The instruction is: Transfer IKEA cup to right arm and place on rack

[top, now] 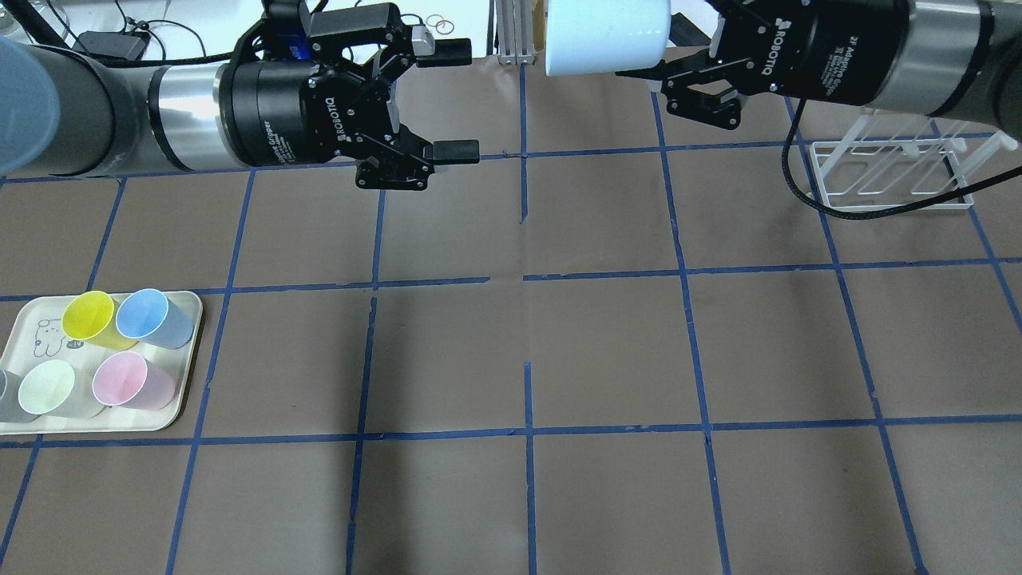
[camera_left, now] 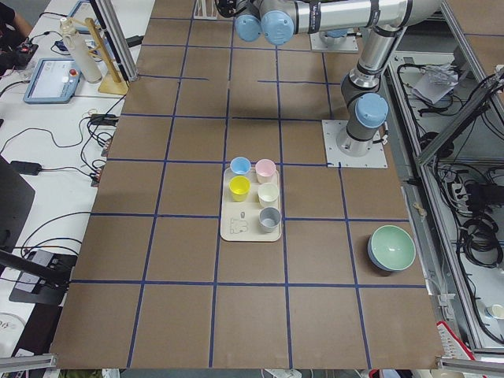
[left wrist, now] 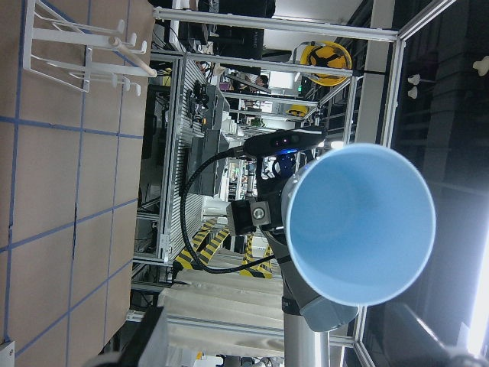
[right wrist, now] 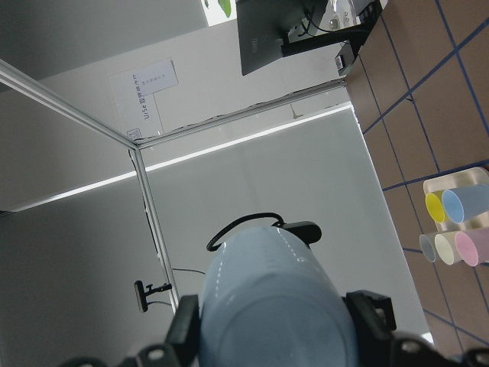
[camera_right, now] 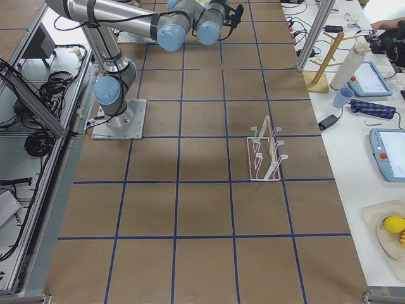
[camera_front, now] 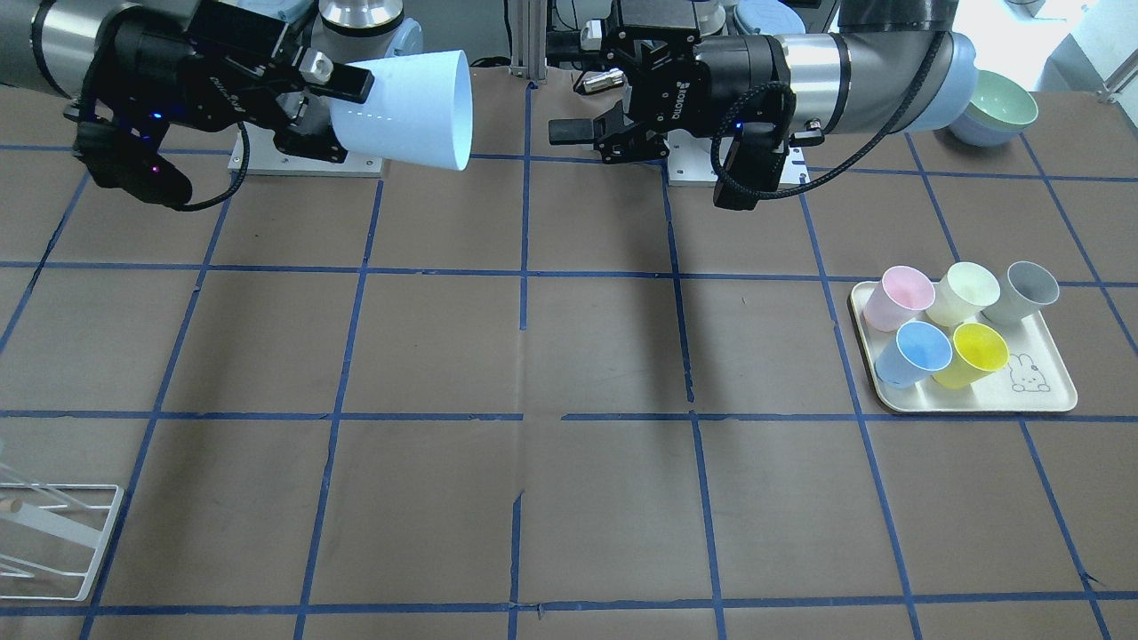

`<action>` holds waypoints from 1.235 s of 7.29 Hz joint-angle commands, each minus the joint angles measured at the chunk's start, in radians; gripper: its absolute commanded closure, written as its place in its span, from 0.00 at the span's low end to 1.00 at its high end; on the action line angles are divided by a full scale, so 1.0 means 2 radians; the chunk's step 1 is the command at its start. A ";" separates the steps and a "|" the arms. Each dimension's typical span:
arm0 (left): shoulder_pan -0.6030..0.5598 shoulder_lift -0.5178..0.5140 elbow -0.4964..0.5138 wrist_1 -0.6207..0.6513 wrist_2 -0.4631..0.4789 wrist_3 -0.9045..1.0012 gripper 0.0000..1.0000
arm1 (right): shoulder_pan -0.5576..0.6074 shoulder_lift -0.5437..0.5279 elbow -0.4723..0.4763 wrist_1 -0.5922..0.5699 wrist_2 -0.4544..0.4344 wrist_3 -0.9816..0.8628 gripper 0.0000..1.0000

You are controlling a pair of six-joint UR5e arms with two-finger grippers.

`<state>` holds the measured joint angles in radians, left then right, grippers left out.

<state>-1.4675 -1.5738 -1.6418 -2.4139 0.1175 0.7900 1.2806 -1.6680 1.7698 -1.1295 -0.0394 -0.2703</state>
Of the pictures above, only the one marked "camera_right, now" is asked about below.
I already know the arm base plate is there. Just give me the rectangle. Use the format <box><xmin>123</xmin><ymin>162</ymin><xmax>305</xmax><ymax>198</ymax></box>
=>
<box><xmin>118</xmin><ymin>32</ymin><xmax>156</xmax><ymax>44</ymax></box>
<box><xmin>91</xmin><ymin>99</ymin><xmax>147</xmax><ymax>140</ymax></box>

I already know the wooden mug tree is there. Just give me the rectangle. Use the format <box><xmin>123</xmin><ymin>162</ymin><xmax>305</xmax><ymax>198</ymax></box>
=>
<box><xmin>303</xmin><ymin>31</ymin><xmax>358</xmax><ymax>94</ymax></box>

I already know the beige tray on desk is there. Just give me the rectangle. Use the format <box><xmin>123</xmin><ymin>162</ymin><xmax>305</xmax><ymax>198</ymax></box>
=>
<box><xmin>362</xmin><ymin>201</ymin><xmax>404</xmax><ymax>282</ymax></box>

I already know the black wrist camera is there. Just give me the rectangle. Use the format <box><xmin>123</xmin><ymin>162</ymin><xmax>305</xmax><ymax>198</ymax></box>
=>
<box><xmin>223</xmin><ymin>4</ymin><xmax>244</xmax><ymax>31</ymax></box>

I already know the aluminium frame post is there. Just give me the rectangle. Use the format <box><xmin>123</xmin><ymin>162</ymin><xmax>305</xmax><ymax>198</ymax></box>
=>
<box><xmin>296</xmin><ymin>0</ymin><xmax>335</xmax><ymax>72</ymax></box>

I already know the white cylindrical bottle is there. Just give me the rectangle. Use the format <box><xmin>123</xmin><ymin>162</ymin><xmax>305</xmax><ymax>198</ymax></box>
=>
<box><xmin>330</xmin><ymin>42</ymin><xmax>370</xmax><ymax>91</ymax></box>

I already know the blue plaid folded umbrella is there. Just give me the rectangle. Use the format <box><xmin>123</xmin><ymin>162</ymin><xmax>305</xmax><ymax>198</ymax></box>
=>
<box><xmin>349</xmin><ymin>99</ymin><xmax>396</xmax><ymax>120</ymax></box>

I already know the blue teach pendant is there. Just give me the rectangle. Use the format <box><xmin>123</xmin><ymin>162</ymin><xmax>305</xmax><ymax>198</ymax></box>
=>
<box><xmin>370</xmin><ymin>129</ymin><xmax>404</xmax><ymax>182</ymax></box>
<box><xmin>347</xmin><ymin>61</ymin><xmax>393</xmax><ymax>97</ymax></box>

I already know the yellow lemon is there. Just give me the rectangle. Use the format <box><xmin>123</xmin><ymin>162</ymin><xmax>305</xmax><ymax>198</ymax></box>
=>
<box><xmin>383</xmin><ymin>215</ymin><xmax>405</xmax><ymax>233</ymax></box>

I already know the light blue cup on desk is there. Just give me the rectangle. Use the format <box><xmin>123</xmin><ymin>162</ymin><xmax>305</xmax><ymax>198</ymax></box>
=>
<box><xmin>332</xmin><ymin>87</ymin><xmax>354</xmax><ymax>108</ymax></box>

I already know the black power adapter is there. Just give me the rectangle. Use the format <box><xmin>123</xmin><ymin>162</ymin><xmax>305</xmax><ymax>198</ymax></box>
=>
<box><xmin>318</xmin><ymin>115</ymin><xmax>339</xmax><ymax>131</ymax></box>

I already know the white wire cup rack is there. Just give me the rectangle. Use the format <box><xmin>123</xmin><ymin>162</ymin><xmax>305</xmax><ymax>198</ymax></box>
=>
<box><xmin>246</xmin><ymin>115</ymin><xmax>288</xmax><ymax>182</ymax></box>

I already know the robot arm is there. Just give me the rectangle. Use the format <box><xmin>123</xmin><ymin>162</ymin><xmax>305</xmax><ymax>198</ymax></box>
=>
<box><xmin>47</xmin><ymin>1</ymin><xmax>231</xmax><ymax>126</ymax></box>

